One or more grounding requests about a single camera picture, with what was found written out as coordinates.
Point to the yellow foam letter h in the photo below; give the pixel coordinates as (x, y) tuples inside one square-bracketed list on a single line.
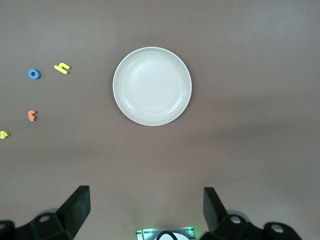
[(61, 68)]

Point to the yellow foam letter s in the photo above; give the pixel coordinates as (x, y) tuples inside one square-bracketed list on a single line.
[(3, 135)]

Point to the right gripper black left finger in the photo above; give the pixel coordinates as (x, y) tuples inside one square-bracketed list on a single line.
[(75, 212)]

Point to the beige round plate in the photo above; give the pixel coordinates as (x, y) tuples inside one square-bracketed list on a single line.
[(152, 86)]

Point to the brown table cover sheet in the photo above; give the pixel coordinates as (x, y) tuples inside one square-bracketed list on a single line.
[(250, 150)]

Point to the orange foam letter f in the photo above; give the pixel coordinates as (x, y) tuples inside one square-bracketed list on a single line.
[(32, 116)]

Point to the blue foam letter o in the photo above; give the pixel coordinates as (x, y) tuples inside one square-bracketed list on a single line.
[(37, 75)]

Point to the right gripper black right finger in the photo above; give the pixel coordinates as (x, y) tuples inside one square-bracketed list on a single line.
[(212, 210)]

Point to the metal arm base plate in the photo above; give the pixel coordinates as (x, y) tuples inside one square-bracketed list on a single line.
[(185, 231)]

